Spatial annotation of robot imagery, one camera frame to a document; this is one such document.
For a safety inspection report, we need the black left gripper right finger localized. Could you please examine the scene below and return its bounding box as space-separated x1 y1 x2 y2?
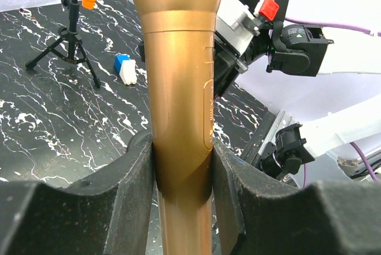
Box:
213 141 380 254

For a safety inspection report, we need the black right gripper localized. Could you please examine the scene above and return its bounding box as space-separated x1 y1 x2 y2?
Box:
214 36 247 97

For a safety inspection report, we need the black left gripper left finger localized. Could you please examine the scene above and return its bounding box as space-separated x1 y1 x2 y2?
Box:
1 135 154 254

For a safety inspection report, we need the gold toy microphone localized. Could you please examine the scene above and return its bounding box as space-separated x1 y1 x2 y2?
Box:
133 0 221 254

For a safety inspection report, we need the black tripod shock-mount stand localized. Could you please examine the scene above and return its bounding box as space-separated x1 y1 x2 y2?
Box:
25 0 101 88

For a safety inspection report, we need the black round-base clamp stand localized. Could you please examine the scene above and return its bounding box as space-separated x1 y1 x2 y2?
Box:
126 130 151 152

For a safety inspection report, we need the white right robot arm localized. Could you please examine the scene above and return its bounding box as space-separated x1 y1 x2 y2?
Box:
214 0 380 180

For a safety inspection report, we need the blue and white block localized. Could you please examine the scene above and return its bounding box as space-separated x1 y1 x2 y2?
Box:
114 54 138 85

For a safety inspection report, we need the aluminium frame rail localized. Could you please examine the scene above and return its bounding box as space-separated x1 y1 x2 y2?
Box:
240 110 295 166

